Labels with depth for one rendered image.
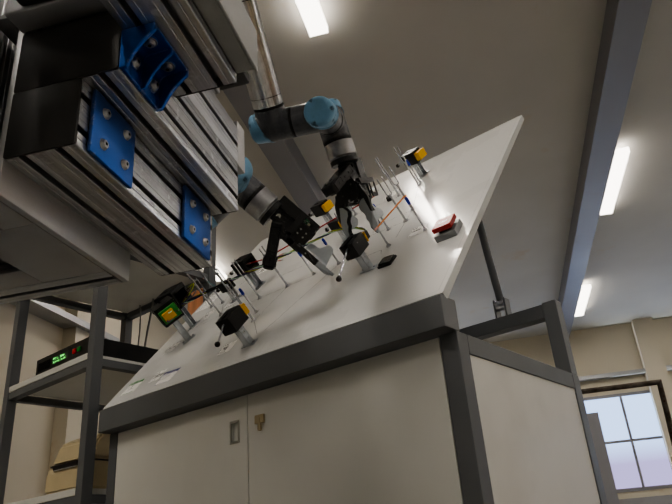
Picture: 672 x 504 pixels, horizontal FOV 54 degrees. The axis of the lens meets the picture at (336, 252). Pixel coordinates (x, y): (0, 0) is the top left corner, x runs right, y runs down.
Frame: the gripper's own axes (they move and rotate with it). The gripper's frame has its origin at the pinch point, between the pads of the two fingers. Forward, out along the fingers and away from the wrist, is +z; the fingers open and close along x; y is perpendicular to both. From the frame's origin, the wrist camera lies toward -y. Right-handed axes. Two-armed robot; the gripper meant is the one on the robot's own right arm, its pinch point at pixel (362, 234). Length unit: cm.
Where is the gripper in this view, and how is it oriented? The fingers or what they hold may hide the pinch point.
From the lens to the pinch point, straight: 165.5
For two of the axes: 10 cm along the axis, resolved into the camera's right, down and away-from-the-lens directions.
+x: -7.2, 2.7, 6.4
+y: 6.3, -1.4, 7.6
